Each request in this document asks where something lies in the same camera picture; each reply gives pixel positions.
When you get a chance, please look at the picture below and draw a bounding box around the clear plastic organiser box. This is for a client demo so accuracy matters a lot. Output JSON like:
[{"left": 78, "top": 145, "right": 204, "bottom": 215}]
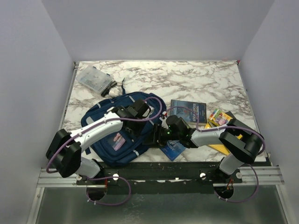
[{"left": 76, "top": 65, "right": 114, "bottom": 94}]

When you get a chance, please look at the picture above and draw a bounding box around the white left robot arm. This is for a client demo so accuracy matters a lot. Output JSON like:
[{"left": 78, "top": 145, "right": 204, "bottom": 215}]
[{"left": 46, "top": 99, "right": 151, "bottom": 184}]

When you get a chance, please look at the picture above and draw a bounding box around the yellow notebook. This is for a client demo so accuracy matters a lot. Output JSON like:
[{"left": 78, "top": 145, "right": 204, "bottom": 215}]
[{"left": 205, "top": 122, "right": 230, "bottom": 155}]

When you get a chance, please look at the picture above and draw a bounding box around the aluminium extrusion rail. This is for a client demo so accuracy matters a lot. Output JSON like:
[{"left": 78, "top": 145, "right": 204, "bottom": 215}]
[{"left": 37, "top": 166, "right": 285, "bottom": 188}]

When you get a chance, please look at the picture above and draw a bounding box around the Nineteen Eighty-Four book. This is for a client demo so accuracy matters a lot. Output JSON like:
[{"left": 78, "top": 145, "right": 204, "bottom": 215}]
[{"left": 168, "top": 99, "right": 207, "bottom": 126}]

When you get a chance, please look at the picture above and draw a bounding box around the white cylindrical object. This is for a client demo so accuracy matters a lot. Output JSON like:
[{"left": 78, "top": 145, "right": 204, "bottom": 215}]
[{"left": 108, "top": 89, "right": 120, "bottom": 98}]

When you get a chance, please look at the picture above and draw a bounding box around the colourful children's book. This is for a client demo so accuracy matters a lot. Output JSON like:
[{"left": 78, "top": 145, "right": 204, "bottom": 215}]
[{"left": 207, "top": 109, "right": 232, "bottom": 126}]

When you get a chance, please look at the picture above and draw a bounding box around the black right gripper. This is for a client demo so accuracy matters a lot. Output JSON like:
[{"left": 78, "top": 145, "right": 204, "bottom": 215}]
[{"left": 142, "top": 123, "right": 181, "bottom": 148}]

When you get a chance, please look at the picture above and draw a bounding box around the navy blue student backpack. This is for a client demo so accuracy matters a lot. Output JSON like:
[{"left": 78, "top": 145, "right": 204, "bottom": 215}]
[{"left": 80, "top": 91, "right": 166, "bottom": 167}]

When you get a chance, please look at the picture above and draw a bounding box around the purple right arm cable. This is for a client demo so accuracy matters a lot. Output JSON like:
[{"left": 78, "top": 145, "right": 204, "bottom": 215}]
[{"left": 163, "top": 106, "right": 266, "bottom": 203}]

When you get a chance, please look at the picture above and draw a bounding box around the purple highlighter marker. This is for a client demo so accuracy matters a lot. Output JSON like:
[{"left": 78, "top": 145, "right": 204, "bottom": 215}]
[{"left": 113, "top": 137, "right": 126, "bottom": 151}]

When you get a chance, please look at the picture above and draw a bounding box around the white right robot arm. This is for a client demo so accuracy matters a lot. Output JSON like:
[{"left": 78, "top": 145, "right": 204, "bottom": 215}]
[{"left": 143, "top": 115, "right": 265, "bottom": 183}]

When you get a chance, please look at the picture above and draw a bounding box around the Animal Farm book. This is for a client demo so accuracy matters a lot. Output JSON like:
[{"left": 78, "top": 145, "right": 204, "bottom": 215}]
[{"left": 160, "top": 140, "right": 185, "bottom": 161}]

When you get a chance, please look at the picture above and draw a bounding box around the black mounting base plate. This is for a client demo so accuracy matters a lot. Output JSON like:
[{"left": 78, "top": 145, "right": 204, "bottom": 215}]
[{"left": 46, "top": 158, "right": 273, "bottom": 196}]

